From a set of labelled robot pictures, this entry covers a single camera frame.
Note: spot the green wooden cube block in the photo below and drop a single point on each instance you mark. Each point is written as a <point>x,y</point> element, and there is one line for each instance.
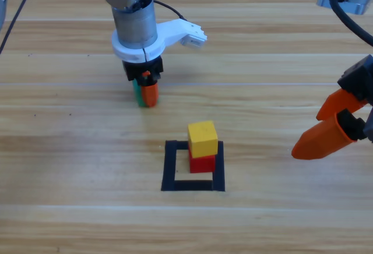
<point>137,93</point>

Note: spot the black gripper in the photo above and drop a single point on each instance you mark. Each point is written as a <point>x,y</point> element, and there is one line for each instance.
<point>360,79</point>
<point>132,70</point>

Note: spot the black tape square outline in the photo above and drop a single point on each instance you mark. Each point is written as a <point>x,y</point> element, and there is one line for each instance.
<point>169,166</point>

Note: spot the red wooden cube block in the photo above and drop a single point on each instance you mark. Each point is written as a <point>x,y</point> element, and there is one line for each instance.
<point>202,165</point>

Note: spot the yellow wooden cube block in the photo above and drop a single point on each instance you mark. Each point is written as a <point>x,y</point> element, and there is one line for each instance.
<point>202,137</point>

